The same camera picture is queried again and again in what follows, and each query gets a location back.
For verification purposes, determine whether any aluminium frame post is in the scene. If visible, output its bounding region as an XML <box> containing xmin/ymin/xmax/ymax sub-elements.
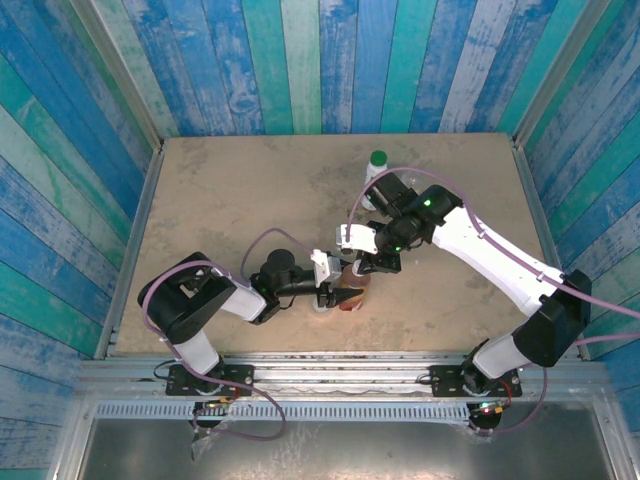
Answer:
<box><xmin>68</xmin><ymin>0</ymin><xmax>165</xmax><ymax>151</ymax></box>
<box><xmin>513</xmin><ymin>0</ymin><xmax>614</xmax><ymax>144</ymax></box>

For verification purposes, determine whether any grey slotted cable duct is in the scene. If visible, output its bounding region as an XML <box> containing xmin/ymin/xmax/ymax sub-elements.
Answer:
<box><xmin>94</xmin><ymin>402</ymin><xmax>474</xmax><ymax>424</ymax></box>

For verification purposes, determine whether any amber tea bottle red label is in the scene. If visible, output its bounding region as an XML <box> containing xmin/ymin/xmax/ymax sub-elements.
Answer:
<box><xmin>337</xmin><ymin>258</ymin><xmax>372</xmax><ymax>312</ymax></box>

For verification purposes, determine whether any aluminium table side rail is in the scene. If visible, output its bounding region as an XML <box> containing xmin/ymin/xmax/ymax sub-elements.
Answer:
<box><xmin>93</xmin><ymin>144</ymin><xmax>166</xmax><ymax>360</ymax></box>
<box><xmin>513</xmin><ymin>137</ymin><xmax>591</xmax><ymax>360</ymax></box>

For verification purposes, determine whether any electronics board with LEDs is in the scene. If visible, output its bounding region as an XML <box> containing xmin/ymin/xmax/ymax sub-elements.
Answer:
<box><xmin>192</xmin><ymin>397</ymin><xmax>237</xmax><ymax>427</ymax></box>
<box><xmin>468</xmin><ymin>397</ymin><xmax>514</xmax><ymax>432</ymax></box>

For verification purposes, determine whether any aluminium mounting rail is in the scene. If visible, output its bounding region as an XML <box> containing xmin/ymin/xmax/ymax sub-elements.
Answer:
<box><xmin>74</xmin><ymin>352</ymin><xmax>609</xmax><ymax>401</ymax></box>

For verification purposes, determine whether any steel sheet panel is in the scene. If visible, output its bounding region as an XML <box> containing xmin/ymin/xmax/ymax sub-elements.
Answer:
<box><xmin>79</xmin><ymin>417</ymin><xmax>616</xmax><ymax>480</ymax></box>

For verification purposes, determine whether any white bottle green red label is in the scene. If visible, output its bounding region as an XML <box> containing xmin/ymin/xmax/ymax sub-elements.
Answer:
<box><xmin>362</xmin><ymin>162</ymin><xmax>390</xmax><ymax>211</ymax></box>

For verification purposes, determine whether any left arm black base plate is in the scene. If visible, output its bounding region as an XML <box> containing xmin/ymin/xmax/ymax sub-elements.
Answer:
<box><xmin>166</xmin><ymin>363</ymin><xmax>255</xmax><ymax>397</ymax></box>

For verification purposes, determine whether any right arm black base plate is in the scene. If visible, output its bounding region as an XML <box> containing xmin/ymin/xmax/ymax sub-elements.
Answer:
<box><xmin>430</xmin><ymin>364</ymin><xmax>522</xmax><ymax>399</ymax></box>

